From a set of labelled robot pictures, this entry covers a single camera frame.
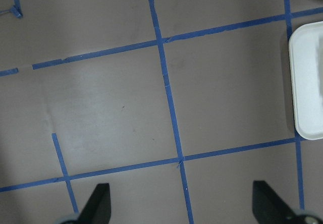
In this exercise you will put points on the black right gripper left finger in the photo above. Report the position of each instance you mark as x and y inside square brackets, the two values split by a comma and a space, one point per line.
[98, 207]

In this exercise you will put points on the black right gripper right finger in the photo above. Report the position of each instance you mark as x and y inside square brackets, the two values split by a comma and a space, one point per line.
[268, 207]

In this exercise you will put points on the white rectangular tray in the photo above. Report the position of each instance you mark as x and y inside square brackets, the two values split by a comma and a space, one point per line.
[305, 53]

